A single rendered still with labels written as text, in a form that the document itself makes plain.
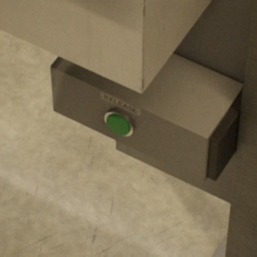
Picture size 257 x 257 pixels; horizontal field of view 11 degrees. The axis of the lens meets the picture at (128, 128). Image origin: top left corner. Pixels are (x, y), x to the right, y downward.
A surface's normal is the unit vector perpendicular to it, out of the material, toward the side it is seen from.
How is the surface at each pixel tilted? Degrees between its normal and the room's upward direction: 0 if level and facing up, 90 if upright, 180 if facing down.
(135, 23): 90
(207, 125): 0
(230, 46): 90
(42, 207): 0
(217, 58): 90
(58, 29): 90
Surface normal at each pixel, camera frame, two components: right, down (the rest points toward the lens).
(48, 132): 0.00, -0.61
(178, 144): -0.51, 0.69
